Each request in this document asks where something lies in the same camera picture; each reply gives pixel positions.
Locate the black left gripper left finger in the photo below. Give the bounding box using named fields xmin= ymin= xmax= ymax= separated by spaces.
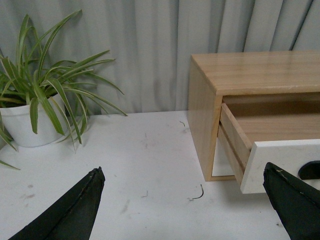
xmin=10 ymin=167 xmax=106 ymax=240

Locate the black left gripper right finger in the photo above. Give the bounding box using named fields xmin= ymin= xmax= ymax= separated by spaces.
xmin=263 ymin=162 xmax=320 ymax=240

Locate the white top drawer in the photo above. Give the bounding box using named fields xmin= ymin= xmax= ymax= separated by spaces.
xmin=218 ymin=101 xmax=320 ymax=194

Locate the white drawer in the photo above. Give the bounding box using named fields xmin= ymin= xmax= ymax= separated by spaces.
xmin=218 ymin=101 xmax=320 ymax=194
xmin=212 ymin=124 xmax=244 ymax=185

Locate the white bottom drawer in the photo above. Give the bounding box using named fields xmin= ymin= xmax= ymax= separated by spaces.
xmin=212 ymin=124 xmax=244 ymax=185

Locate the wooden drawer cabinet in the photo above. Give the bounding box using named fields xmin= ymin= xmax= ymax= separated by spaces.
xmin=188 ymin=51 xmax=320 ymax=181

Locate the white left plant pot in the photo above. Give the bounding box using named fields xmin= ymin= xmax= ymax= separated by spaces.
xmin=0 ymin=92 xmax=70 ymax=148

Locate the left spider plant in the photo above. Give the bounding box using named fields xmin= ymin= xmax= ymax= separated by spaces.
xmin=0 ymin=9 xmax=128 ymax=171

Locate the grey curtain backdrop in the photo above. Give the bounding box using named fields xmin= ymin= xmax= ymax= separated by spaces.
xmin=0 ymin=0 xmax=320 ymax=113

